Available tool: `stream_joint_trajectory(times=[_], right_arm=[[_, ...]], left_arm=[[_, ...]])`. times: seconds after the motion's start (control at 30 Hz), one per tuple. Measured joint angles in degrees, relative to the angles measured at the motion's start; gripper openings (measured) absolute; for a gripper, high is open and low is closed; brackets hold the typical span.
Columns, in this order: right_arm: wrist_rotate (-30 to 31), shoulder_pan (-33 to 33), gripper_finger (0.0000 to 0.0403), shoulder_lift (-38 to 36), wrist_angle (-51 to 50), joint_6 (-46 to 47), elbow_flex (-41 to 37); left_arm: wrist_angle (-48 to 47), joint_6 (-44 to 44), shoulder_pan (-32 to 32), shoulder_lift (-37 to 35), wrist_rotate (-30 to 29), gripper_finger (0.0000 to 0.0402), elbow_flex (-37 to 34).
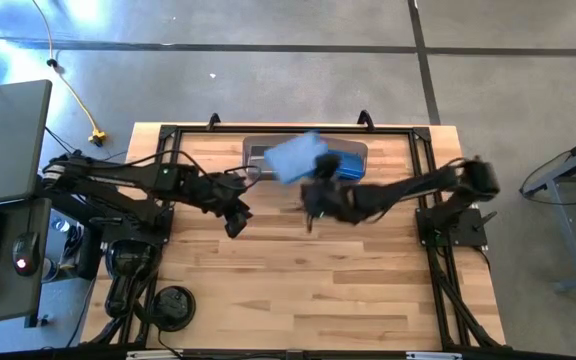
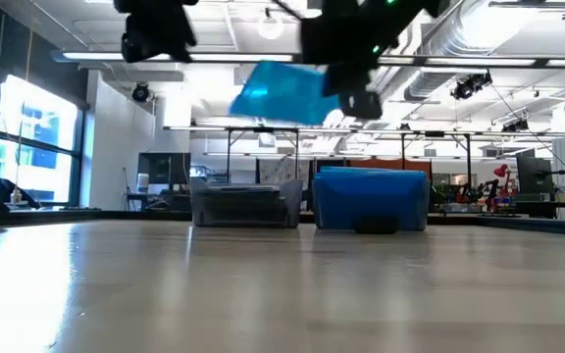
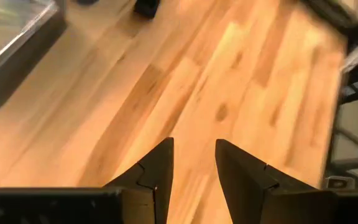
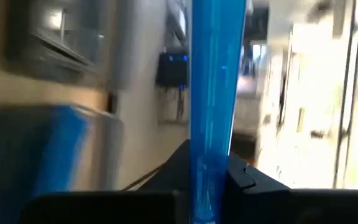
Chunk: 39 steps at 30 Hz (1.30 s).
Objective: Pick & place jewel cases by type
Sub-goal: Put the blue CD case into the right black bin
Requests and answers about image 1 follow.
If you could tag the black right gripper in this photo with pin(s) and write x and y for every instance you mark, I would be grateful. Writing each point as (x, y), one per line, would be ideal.
(333, 202)

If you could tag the thin disc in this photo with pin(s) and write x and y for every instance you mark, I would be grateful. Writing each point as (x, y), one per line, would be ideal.
(258, 160)

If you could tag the black computer mouse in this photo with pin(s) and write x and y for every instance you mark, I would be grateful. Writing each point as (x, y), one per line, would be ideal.
(25, 250)

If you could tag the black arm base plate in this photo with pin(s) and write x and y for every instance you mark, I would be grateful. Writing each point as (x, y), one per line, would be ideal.
(468, 232)

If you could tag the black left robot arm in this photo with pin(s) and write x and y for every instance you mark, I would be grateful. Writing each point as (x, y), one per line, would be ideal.
(118, 175)

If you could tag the black round disc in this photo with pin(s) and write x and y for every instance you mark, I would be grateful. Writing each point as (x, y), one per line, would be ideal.
(172, 308)

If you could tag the black glossy plastic device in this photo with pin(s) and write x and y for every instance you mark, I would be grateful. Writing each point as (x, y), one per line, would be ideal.
(130, 260)

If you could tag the grey laptop lid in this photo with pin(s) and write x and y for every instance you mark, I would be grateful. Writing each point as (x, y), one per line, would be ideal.
(8, 140)

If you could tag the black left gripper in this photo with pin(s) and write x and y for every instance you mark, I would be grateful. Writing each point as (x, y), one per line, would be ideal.
(218, 190)

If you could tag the blue plastic disc case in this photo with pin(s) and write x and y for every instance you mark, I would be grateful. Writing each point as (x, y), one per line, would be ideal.
(350, 165)
(293, 157)

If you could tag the black aluminium table frame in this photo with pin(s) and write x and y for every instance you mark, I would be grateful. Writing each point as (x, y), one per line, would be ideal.
(293, 130)

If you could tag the opaque grey plastic bin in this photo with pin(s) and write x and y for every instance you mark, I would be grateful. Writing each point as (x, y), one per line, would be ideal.
(353, 144)

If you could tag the translucent grey plastic bin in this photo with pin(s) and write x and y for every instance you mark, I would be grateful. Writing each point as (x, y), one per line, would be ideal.
(253, 140)

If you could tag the grey metal side table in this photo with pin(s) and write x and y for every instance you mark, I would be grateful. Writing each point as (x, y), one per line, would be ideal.
(566, 230)

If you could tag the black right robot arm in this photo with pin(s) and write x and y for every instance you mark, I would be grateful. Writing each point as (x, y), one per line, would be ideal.
(418, 187)

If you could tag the black frame hook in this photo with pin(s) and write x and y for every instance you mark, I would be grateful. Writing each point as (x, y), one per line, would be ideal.
(368, 117)
(213, 117)

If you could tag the grey side desk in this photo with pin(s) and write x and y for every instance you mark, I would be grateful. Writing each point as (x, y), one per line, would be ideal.
(3, 300)

